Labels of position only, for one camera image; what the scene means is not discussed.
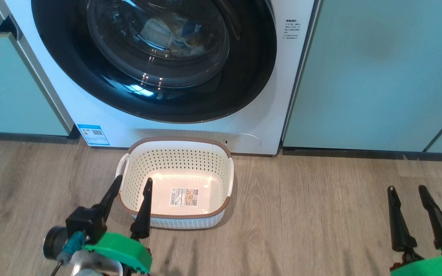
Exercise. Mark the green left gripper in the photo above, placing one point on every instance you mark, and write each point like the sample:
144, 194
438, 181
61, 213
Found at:
125, 251

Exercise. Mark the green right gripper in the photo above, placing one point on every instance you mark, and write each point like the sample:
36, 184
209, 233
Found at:
436, 266

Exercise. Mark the dark washing machine door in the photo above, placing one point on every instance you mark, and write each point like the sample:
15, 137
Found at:
90, 88

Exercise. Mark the cream clothes bundle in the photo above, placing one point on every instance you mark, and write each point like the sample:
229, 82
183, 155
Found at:
155, 32

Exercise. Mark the blue cloth piece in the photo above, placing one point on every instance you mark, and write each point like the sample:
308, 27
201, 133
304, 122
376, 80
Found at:
191, 30

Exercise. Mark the basket product label sticker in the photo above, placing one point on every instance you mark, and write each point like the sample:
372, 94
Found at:
184, 196

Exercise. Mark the white perforated laundry basket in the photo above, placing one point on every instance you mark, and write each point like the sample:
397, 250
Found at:
182, 161

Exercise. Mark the white front-load washing machine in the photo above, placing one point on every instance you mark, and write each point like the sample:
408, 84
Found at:
274, 115

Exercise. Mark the blue energy label sticker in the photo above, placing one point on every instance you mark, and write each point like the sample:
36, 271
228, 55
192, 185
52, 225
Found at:
93, 135

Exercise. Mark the round white filter cover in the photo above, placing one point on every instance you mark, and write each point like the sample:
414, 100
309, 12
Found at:
244, 143

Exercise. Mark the pale green cabinet with gap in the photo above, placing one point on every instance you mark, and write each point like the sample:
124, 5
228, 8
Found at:
10, 88

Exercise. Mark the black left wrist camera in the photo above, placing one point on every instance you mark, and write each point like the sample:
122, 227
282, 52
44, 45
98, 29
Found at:
84, 222

